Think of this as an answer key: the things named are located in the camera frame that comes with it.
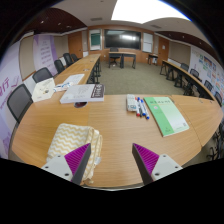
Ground large ceiling light panel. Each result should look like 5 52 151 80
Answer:
110 0 191 25

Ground blue marker pen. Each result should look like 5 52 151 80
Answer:
140 98 151 120
137 96 147 117

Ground green wall board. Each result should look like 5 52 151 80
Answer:
89 29 103 51

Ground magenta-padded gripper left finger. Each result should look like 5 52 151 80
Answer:
41 143 92 186

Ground round table cable grommet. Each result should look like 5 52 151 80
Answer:
73 101 89 109

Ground black desk chair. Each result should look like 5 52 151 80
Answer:
109 47 121 67

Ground open white cardboard box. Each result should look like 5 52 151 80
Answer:
31 77 57 103

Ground thick white book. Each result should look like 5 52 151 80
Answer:
59 83 106 105

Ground dark wooden desk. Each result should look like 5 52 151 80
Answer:
108 50 138 70

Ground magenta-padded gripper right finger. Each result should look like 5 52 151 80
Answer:
131 143 184 186

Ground loose white papers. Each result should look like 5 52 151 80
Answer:
53 73 86 93

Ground black mesh office chair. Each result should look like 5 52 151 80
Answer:
6 83 34 125
32 67 54 85

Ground white wall whiteboard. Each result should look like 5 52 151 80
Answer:
142 32 155 54

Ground green booklet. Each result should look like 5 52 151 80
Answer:
143 96 190 138

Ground purple white wall banner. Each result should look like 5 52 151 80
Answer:
32 33 60 68

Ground brown wooden door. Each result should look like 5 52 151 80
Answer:
157 36 170 66
68 31 84 60

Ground large black wall screen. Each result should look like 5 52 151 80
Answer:
104 29 142 51

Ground small side table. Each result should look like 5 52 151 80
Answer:
147 53 160 66

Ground row of black chairs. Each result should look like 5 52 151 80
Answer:
53 52 81 75
179 62 224 162

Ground red marker pen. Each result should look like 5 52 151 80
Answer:
134 97 141 117

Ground yellow white zigzag towel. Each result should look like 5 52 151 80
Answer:
46 123 104 183

